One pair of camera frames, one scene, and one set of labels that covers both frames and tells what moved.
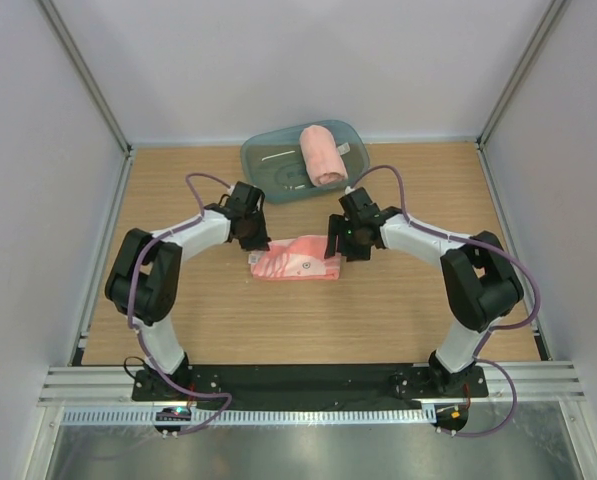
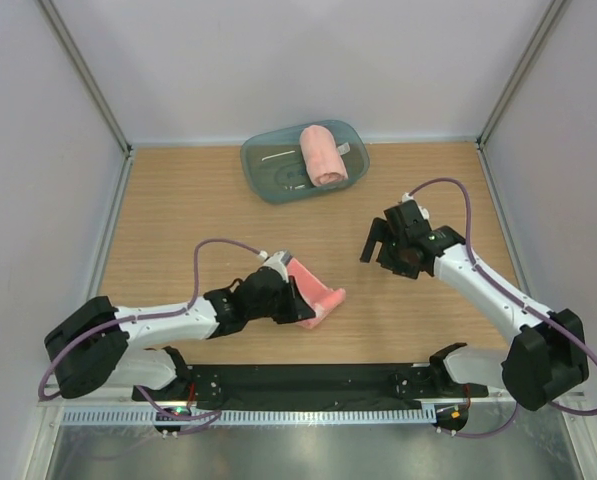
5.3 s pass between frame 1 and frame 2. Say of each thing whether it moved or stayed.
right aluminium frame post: stayed
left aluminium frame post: stayed
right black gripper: moved
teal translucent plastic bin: stayed
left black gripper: moved
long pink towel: stayed
